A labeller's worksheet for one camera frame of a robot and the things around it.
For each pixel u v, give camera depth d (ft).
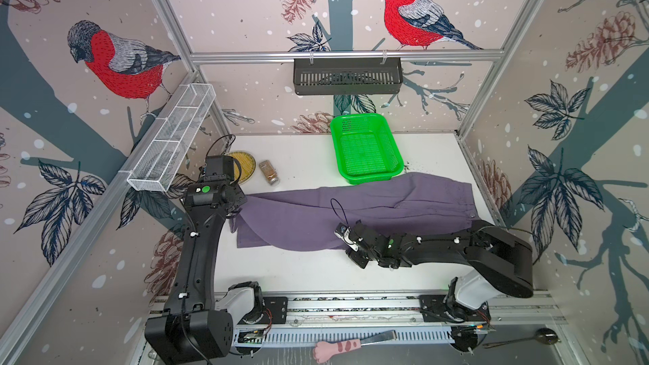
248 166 3.54
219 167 1.84
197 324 1.18
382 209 3.09
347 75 3.42
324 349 2.15
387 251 2.07
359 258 2.47
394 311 2.45
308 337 2.30
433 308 2.39
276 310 2.40
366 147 3.86
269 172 3.38
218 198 1.60
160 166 2.33
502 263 1.43
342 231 2.48
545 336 2.23
